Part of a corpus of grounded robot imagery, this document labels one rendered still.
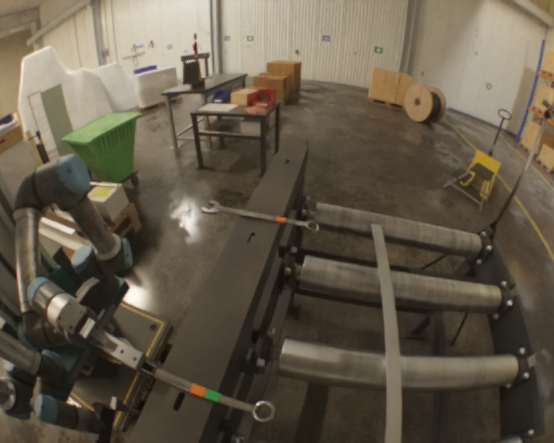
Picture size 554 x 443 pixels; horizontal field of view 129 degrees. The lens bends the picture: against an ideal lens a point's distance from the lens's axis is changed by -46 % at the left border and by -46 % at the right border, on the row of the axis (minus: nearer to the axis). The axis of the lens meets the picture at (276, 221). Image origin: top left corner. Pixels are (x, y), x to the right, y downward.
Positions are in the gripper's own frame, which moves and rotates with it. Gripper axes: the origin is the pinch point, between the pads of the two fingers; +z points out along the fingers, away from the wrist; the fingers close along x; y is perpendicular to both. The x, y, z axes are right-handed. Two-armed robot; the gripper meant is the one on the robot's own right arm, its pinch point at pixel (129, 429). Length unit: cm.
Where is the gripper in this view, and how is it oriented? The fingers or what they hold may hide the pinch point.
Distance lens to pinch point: 92.1
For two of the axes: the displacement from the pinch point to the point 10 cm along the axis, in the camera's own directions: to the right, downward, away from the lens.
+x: -1.1, 7.5, -6.5
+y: -9.1, 1.8, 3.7
